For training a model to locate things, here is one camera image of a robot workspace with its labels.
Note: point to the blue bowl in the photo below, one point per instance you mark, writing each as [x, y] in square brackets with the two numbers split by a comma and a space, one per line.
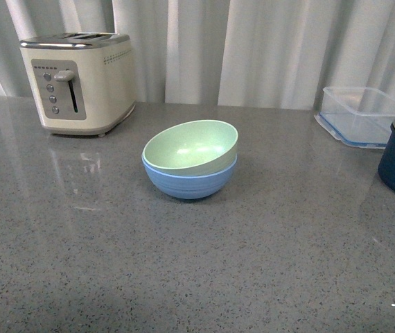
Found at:
[189, 187]

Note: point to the clear plastic food container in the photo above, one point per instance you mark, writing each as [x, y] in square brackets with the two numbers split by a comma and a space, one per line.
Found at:
[357, 116]

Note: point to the green bowl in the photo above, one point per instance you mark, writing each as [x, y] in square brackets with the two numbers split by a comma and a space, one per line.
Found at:
[194, 148]

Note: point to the cream two-slot toaster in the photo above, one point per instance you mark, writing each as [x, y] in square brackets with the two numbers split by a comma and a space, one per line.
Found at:
[82, 83]

